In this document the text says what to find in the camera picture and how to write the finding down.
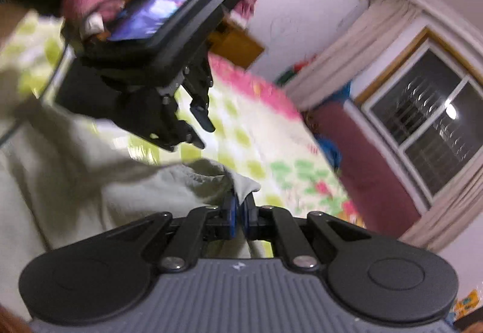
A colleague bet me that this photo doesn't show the grey-green pants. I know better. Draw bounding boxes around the grey-green pants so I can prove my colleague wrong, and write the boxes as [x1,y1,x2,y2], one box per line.
[1,68,260,318]

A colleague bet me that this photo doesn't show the wooden side desk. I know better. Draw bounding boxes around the wooden side desk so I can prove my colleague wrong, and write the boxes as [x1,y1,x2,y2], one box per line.
[99,0,265,70]

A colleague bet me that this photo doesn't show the pink floral blanket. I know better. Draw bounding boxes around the pink floral blanket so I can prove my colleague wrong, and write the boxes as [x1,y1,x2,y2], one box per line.
[208,53,301,120]

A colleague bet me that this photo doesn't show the maroon window bench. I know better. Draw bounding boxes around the maroon window bench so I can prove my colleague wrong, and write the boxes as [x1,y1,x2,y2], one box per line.
[305,102,421,238]

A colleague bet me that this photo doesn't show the beige right curtain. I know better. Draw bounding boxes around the beige right curtain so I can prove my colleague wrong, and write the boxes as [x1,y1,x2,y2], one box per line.
[399,156,482,253]

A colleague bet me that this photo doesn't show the beige curtain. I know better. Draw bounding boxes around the beige curtain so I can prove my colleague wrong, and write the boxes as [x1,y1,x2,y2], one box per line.
[284,0,422,111]
[399,156,482,253]

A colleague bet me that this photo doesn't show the blue cloth on bench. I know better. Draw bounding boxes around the blue cloth on bench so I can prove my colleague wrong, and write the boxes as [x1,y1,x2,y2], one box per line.
[315,135,342,171]

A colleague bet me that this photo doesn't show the window with metal grille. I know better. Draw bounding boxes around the window with metal grille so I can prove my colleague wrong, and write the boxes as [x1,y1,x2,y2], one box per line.
[354,27,482,206]

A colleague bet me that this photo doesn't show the beige left curtain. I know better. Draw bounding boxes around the beige left curtain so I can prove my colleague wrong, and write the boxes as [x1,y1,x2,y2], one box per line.
[284,0,422,111]

